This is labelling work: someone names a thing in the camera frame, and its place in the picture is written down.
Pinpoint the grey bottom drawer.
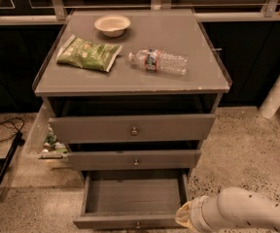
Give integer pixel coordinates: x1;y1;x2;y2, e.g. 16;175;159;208
74;169;190;229

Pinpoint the grey drawer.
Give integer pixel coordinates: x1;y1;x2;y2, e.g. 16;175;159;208
49;114;215;144
74;169;190;229
68;150;201;171

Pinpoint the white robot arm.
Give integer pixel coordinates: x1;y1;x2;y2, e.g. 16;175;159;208
176;75;280;233

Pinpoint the grey middle drawer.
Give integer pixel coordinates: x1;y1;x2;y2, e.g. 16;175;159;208
68;150;201;171

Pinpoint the grey top drawer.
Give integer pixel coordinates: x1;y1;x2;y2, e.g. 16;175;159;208
49;114;215;144

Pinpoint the grey three-drawer cabinet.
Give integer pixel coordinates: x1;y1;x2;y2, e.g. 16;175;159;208
32;9;233;177

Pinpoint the clear plastic storage bin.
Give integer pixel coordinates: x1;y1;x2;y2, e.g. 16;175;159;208
22;105;67;162

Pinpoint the clear plastic water bottle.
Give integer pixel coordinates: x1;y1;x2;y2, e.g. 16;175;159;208
128;49;189;77

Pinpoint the black floor stand bar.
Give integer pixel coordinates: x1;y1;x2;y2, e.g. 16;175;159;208
0;132;24;185

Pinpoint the green chip bag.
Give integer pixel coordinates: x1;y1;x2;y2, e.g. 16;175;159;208
56;35;123;73

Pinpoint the white paper bowl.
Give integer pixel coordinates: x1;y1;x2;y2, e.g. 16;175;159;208
94;15;130;38

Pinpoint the black cable on floor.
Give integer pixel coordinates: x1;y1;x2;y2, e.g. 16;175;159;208
0;114;26;144

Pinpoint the metal window railing frame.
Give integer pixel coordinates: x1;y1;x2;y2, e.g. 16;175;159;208
0;0;280;26

